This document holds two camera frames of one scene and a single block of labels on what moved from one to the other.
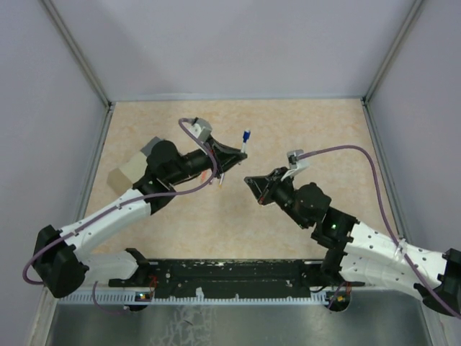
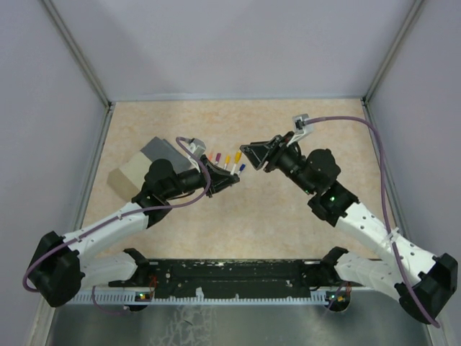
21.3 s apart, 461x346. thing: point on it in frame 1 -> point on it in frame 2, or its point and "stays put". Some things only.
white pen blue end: (246, 136) -> (242, 167)
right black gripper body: (284, 194) -> (287, 161)
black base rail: (235, 277) stays put
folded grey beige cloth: (122, 179) stays put
